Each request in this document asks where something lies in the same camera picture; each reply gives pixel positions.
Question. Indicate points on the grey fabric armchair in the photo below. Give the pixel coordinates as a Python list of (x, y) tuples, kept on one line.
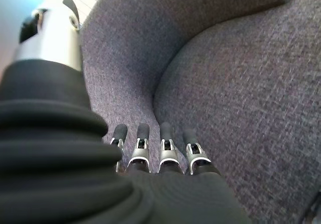
[(225, 83)]

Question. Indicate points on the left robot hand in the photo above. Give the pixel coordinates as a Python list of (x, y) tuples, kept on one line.
[(62, 171)]

